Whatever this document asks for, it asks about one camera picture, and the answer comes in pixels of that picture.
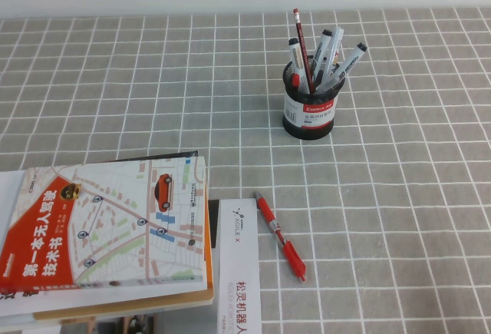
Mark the red gel pen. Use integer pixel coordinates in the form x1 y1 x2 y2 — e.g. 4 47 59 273
252 190 307 283

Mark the black mesh pen holder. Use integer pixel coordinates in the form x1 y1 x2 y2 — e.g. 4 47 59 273
282 55 335 141

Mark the clear plastic pen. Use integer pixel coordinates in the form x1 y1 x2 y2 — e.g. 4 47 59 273
320 26 345 81

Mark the tan orange cover book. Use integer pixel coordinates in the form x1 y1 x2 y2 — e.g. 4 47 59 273
32 195 215 322

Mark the white marker with black cap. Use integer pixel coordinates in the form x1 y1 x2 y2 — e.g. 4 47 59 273
312 28 333 84
315 42 368 93
288 37 311 95

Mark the white AgileX brochure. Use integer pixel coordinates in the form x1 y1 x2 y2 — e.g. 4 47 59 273
212 197 263 334

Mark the red black striped pencil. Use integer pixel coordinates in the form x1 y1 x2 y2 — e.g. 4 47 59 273
292 8 316 95

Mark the grey white-grid tablecloth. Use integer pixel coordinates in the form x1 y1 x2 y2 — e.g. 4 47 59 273
0 6 491 334

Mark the orange map cover book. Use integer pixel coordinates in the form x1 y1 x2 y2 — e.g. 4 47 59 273
0 153 210 312

